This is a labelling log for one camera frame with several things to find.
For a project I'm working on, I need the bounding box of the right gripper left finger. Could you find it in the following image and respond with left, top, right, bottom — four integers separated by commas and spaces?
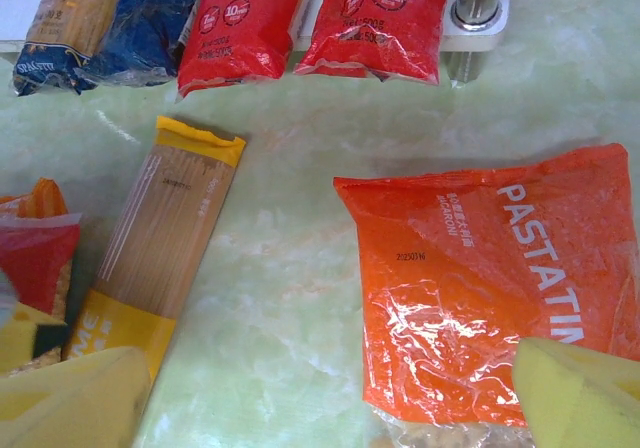
0, 345, 153, 448

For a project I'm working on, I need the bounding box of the red spaghetti bag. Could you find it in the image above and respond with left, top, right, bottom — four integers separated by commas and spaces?
292, 0, 450, 87
174, 0, 310, 105

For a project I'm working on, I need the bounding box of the yellow spaghetti bag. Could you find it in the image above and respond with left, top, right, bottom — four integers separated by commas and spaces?
60, 115, 247, 394

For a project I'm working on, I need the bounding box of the white two-tier shelf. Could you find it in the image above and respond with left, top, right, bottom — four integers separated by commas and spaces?
0, 0, 512, 89

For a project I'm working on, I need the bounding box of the large red macaroni bag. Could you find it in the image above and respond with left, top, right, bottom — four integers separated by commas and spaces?
0, 211, 82, 377

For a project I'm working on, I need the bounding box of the green marbled table mat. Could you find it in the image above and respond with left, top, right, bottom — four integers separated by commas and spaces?
0, 37, 640, 448

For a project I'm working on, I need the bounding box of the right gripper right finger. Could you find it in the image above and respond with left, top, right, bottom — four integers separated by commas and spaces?
513, 336, 640, 448

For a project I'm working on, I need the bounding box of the orange macaroni bag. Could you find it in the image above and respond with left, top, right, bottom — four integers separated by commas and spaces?
332, 142, 640, 448

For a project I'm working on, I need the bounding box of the blue spaghetti bag with portrait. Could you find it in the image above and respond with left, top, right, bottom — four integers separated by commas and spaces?
79, 0, 214, 88

